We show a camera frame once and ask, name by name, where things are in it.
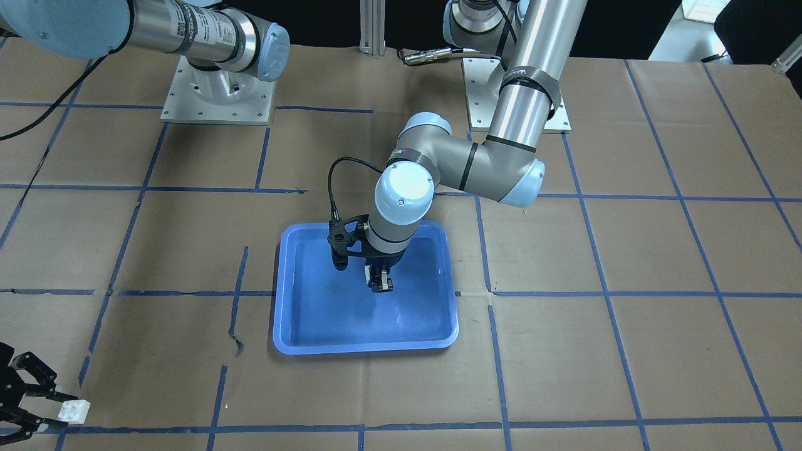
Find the metal cable connector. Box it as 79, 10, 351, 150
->
398, 48, 453, 66

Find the aluminium frame post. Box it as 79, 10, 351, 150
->
358, 0, 386, 59

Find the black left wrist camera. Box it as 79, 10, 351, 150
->
327, 209, 375, 271

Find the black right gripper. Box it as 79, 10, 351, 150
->
1, 343, 78, 439

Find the blue plastic tray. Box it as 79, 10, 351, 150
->
272, 220, 459, 356

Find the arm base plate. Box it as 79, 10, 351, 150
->
462, 56, 571, 133
160, 56, 276, 126

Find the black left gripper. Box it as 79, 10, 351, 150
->
363, 247, 405, 293

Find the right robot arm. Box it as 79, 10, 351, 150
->
2, 1, 290, 244

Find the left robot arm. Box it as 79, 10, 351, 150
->
347, 1, 586, 293

